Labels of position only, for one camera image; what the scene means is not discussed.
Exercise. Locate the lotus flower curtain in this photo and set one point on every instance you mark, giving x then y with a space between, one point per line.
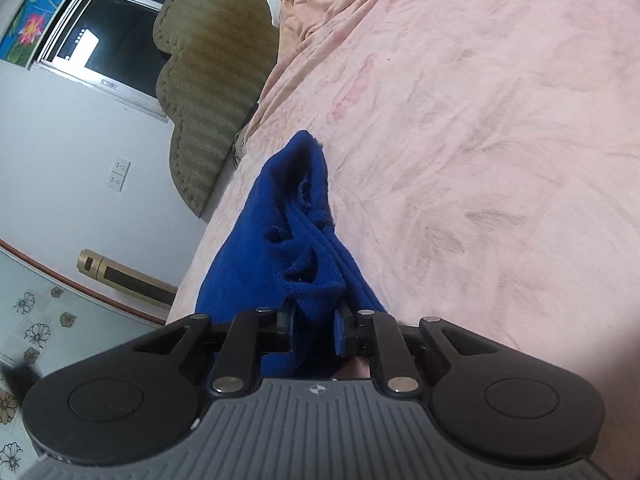
35 15

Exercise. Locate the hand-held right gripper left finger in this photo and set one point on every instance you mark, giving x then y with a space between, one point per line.
287 329

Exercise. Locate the blue knit sweater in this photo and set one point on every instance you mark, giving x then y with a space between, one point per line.
300 240

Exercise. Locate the white wall socket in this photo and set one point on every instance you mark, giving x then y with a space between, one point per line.
120 165
116 180

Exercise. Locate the pink bed blanket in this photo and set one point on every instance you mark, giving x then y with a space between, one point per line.
475 160

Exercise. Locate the aluminium frame window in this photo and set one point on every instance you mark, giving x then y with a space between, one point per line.
115 30

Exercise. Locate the gold tower air conditioner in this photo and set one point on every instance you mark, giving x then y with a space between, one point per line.
125 275

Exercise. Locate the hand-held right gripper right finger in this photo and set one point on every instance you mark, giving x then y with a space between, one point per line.
341 334

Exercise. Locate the green striped headboard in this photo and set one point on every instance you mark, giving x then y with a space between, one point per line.
215 80

